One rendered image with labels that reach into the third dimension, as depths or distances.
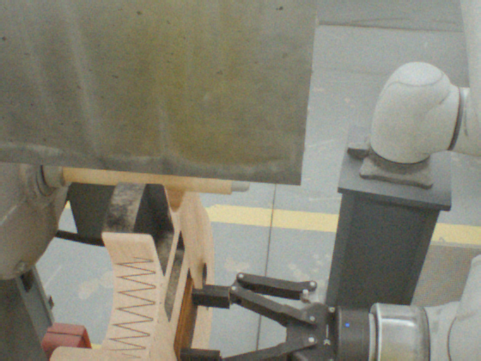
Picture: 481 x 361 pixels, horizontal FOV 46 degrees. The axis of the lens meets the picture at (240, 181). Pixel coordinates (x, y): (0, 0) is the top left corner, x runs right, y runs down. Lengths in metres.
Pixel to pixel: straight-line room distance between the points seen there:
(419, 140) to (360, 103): 1.66
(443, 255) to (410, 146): 0.96
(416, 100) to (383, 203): 0.28
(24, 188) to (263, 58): 0.35
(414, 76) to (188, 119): 1.04
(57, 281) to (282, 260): 0.83
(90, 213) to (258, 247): 1.32
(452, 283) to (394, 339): 1.61
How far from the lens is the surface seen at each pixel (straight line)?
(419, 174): 1.50
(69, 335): 1.29
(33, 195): 0.64
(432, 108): 1.38
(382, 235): 1.56
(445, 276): 2.26
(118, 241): 0.51
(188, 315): 0.69
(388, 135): 1.42
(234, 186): 0.60
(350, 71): 3.33
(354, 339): 0.65
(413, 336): 0.65
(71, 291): 2.18
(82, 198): 0.96
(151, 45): 0.35
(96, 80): 0.38
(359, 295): 1.76
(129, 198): 0.52
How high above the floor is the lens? 1.65
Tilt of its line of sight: 41 degrees down
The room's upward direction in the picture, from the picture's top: straight up
